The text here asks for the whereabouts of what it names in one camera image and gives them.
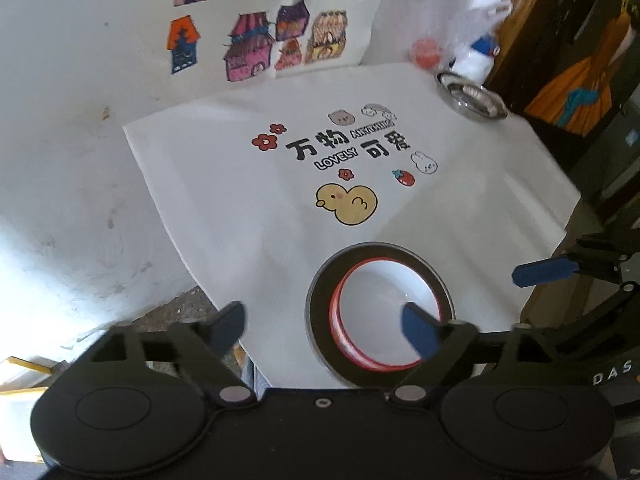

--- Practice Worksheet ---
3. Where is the steel plate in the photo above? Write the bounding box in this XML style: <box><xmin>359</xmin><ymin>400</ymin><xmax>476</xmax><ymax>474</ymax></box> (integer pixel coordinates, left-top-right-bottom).
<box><xmin>434</xmin><ymin>70</ymin><xmax>509</xmax><ymax>122</ymax></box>

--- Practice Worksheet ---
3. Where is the white ceramic bowl front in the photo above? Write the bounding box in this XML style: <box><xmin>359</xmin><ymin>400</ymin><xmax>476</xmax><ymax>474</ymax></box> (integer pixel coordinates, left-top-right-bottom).
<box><xmin>329</xmin><ymin>257</ymin><xmax>451</xmax><ymax>373</ymax></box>

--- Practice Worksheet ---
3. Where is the grey appliance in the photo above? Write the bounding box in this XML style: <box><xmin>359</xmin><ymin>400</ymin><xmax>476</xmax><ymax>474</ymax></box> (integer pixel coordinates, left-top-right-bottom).
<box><xmin>570</xmin><ymin>100</ymin><xmax>639</xmax><ymax>223</ymax></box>

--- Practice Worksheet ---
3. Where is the white printed table mat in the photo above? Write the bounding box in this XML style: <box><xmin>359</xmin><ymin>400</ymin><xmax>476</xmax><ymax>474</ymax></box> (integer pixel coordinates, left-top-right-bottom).
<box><xmin>125</xmin><ymin>64</ymin><xmax>580</xmax><ymax>388</ymax></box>

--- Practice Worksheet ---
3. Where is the orange dress lady painting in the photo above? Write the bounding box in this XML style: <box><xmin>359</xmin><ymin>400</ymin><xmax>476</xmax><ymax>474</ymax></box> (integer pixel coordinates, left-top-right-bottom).
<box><xmin>522</xmin><ymin>0</ymin><xmax>640</xmax><ymax>137</ymax></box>

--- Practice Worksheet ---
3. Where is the yellow white box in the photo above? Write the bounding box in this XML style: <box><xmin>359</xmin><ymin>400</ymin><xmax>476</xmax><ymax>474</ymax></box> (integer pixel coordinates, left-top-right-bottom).
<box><xmin>0</xmin><ymin>355</ymin><xmax>72</xmax><ymax>465</ymax></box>

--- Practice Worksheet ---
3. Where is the white blue water bottle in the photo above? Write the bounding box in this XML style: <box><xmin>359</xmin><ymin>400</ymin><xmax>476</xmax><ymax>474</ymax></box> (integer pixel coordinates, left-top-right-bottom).
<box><xmin>450</xmin><ymin>34</ymin><xmax>500</xmax><ymax>84</ymax></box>

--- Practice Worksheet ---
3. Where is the clear plastic bag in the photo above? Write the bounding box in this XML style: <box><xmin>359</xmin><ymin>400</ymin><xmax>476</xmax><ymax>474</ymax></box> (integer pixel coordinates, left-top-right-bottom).
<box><xmin>409</xmin><ymin>0</ymin><xmax>513</xmax><ymax>72</ymax></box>

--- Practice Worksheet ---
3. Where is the colourful houses drawing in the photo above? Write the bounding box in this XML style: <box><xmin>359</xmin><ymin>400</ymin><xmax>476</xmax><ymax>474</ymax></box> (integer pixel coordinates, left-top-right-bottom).
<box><xmin>164</xmin><ymin>0</ymin><xmax>382</xmax><ymax>84</ymax></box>

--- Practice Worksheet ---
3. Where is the wooden door frame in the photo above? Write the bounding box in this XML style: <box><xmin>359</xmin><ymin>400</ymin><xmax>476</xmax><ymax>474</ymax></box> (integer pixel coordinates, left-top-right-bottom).
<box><xmin>486</xmin><ymin>0</ymin><xmax>538</xmax><ymax>100</ymax></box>

